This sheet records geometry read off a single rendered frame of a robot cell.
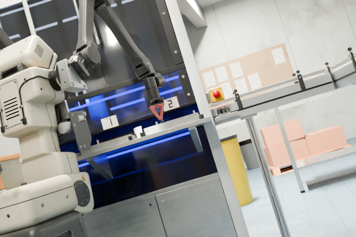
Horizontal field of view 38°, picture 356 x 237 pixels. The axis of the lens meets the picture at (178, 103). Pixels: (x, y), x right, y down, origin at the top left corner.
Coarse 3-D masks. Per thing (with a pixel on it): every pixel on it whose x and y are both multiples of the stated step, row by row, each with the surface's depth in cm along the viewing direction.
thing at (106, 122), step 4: (112, 116) 277; (104, 120) 277; (108, 120) 277; (112, 120) 277; (116, 120) 277; (104, 124) 277; (108, 124) 277; (112, 124) 277; (116, 124) 276; (104, 128) 277; (108, 128) 277
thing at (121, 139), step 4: (124, 136) 250; (112, 140) 250; (116, 140) 250; (120, 140) 250; (124, 140) 250; (128, 140) 249; (96, 144) 250; (100, 144) 250; (104, 144) 250; (108, 144) 250; (112, 144) 250; (116, 144) 250; (92, 148) 250; (96, 148) 250; (100, 148) 250; (84, 152) 250; (88, 152) 250
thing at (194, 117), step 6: (192, 114) 237; (198, 114) 244; (174, 120) 238; (180, 120) 238; (186, 120) 237; (192, 120) 237; (150, 126) 238; (156, 126) 238; (162, 126) 238; (168, 126) 238; (174, 126) 238; (150, 132) 238
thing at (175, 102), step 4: (164, 100) 276; (168, 100) 276; (172, 100) 275; (176, 100) 275; (164, 104) 276; (172, 104) 275; (176, 104) 275; (164, 108) 275; (168, 108) 275; (172, 108) 275
